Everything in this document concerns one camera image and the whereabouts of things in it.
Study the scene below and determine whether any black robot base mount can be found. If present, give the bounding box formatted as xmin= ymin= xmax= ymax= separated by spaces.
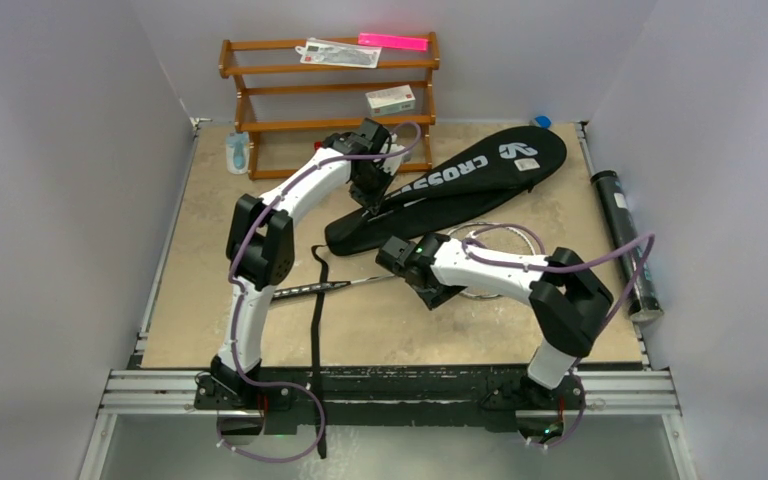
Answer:
xmin=194 ymin=364 xmax=584 ymax=436

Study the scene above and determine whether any aluminium frame rail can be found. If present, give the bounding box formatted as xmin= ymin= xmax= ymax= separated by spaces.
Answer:
xmin=98 ymin=370 xmax=681 ymax=415

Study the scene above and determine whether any white red small box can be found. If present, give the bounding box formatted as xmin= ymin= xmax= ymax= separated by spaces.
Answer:
xmin=365 ymin=85 xmax=416 ymax=116

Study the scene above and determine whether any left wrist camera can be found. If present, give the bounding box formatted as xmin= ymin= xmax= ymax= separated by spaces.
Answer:
xmin=383 ymin=134 xmax=412 ymax=175

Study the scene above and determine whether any blue small object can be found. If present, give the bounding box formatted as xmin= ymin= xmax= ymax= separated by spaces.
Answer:
xmin=533 ymin=115 xmax=552 ymax=128

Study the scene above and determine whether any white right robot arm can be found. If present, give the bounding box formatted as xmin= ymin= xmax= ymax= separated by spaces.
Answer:
xmin=375 ymin=233 xmax=614 ymax=407

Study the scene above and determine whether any white badminton racket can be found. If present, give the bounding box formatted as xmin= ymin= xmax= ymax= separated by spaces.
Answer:
xmin=272 ymin=221 xmax=545 ymax=302

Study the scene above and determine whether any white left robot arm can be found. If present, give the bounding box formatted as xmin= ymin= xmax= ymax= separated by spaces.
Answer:
xmin=209 ymin=118 xmax=413 ymax=409

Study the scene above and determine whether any pink ruler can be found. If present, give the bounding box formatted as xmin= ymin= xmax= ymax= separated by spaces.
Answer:
xmin=357 ymin=32 xmax=429 ymax=52

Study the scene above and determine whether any blue white packaged item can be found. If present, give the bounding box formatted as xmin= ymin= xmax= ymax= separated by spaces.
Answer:
xmin=225 ymin=132 xmax=250 ymax=175

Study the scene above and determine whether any black shuttlecock tube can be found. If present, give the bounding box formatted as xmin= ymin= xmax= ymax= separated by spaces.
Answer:
xmin=590 ymin=170 xmax=664 ymax=323

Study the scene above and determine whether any wooden shelf rack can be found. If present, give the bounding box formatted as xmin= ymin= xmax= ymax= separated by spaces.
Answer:
xmin=218 ymin=32 xmax=441 ymax=180

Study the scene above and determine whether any black racket bag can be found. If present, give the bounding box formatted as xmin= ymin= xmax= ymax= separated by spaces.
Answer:
xmin=324 ymin=126 xmax=567 ymax=256

